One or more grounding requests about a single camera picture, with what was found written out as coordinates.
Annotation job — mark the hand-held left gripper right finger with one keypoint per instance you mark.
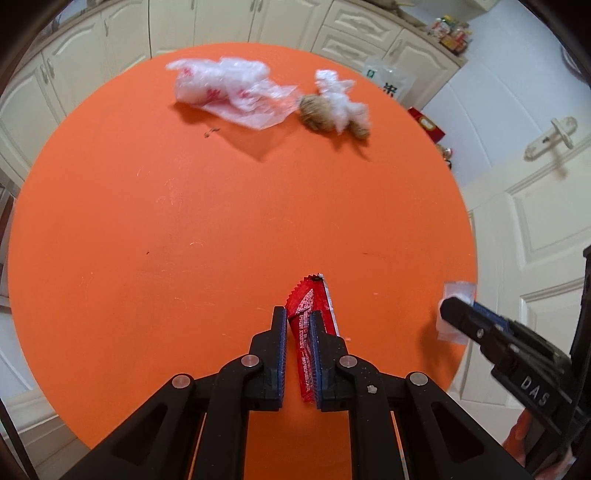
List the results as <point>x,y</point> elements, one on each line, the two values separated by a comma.
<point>316,360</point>

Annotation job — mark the row of cream kitchen cabinets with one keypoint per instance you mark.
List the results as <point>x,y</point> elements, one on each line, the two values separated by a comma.
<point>115,32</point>

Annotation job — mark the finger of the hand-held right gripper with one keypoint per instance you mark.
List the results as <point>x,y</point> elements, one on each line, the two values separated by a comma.
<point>475,330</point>
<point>510,327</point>

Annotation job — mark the small clear plastic packet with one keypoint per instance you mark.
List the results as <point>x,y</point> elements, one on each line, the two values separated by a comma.
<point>457,290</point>

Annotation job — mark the person's right hand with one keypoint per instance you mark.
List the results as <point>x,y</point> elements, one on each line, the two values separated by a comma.
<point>517,436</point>

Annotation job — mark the white panel door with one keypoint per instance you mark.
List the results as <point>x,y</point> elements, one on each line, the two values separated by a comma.
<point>531,230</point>

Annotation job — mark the red foil wrapper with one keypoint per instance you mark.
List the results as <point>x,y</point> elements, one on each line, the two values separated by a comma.
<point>307,300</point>

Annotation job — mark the group of condiment bottles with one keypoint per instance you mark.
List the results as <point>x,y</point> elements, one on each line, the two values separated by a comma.
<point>450,34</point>

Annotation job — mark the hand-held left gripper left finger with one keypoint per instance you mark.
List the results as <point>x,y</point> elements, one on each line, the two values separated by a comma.
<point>279,355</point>

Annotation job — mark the clear printed bag on floor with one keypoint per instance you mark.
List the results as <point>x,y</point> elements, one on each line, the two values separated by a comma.
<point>385,78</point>

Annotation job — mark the cream furniture piece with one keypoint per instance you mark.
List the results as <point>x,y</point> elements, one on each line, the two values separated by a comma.
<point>32,424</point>

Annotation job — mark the crumpled white plastic wrap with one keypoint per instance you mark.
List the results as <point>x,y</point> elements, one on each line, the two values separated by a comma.
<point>339,99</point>

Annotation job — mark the clear plastic bag red print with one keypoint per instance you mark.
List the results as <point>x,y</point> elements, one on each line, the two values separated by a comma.
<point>217,87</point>

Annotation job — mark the red box on floor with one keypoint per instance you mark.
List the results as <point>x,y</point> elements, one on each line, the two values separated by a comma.
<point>429,125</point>

